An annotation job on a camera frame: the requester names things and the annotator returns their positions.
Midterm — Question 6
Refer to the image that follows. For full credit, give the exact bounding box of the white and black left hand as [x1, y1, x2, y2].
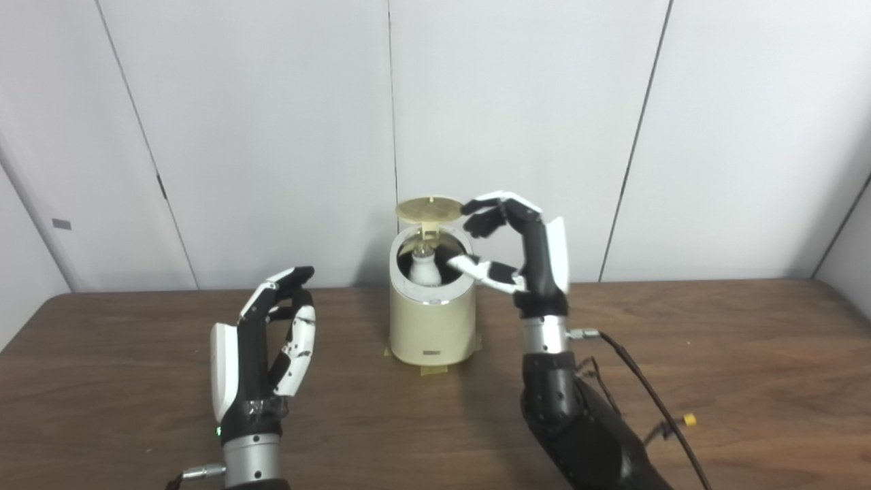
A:
[210, 266, 317, 443]

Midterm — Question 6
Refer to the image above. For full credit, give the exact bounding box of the white and black right hand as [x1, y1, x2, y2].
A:
[446, 191, 570, 319]

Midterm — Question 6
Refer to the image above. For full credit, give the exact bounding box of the round cream bin lid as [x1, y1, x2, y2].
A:
[396, 197, 467, 240]

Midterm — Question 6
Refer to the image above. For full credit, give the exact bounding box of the cream-colored bin body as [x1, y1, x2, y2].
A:
[389, 225, 477, 366]

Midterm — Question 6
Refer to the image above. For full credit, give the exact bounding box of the small white plastic bottle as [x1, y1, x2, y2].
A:
[408, 248, 443, 285]

